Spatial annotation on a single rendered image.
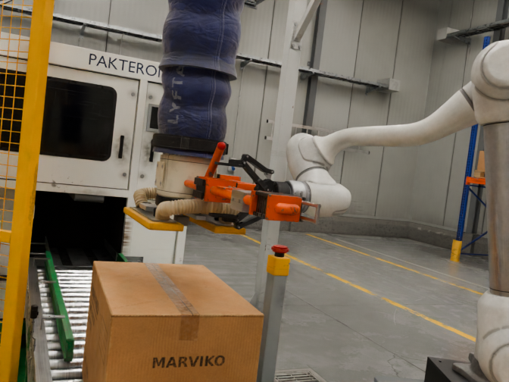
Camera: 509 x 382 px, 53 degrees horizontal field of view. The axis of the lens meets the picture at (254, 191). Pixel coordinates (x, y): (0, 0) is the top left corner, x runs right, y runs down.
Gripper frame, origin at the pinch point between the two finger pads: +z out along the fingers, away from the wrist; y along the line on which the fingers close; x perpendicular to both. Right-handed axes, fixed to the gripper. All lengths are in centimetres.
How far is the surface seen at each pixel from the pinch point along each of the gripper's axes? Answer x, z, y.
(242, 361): -5.7, -10.4, 44.6
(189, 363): -4.6, 3.9, 44.7
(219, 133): 17.1, -5.4, -15.7
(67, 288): 167, 14, 72
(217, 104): 17.4, -4.0, -23.8
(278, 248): 46, -47, 23
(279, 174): 270, -165, -2
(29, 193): 67, 42, 12
